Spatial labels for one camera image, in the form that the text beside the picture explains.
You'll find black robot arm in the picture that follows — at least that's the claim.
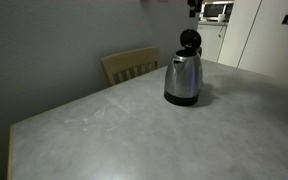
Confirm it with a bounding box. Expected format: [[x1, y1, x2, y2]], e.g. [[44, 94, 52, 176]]
[[187, 0, 203, 18]]

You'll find stainless steel electric kettle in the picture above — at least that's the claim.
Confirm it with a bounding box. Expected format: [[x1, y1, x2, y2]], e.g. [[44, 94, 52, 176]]
[[164, 29, 203, 106]]

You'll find white microwave oven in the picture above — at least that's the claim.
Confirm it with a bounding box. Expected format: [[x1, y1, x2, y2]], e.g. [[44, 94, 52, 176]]
[[201, 1, 234, 22]]

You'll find white kitchen cabinet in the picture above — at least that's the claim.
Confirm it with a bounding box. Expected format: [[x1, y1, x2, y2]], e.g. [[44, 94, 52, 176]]
[[197, 22, 227, 62]]

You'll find wooden chair behind table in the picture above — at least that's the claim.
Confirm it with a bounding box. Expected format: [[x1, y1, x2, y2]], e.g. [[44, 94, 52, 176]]
[[101, 47, 159, 86]]

